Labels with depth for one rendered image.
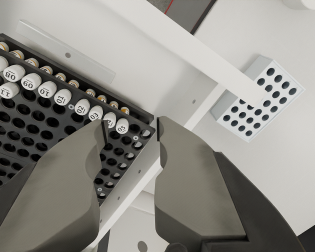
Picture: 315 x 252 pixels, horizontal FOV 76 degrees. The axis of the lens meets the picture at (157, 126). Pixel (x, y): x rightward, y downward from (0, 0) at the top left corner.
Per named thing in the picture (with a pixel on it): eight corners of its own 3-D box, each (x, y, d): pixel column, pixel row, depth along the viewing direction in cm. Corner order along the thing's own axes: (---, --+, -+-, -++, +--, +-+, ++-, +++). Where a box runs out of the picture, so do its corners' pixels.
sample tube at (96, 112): (110, 99, 24) (104, 118, 20) (101, 105, 24) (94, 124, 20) (103, 91, 23) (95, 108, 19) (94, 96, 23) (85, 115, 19)
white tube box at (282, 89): (260, 54, 33) (273, 59, 29) (291, 82, 36) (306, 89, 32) (209, 111, 37) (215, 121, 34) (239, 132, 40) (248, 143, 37)
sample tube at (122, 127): (132, 110, 25) (130, 130, 21) (123, 115, 25) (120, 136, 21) (126, 102, 24) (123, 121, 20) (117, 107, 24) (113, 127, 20)
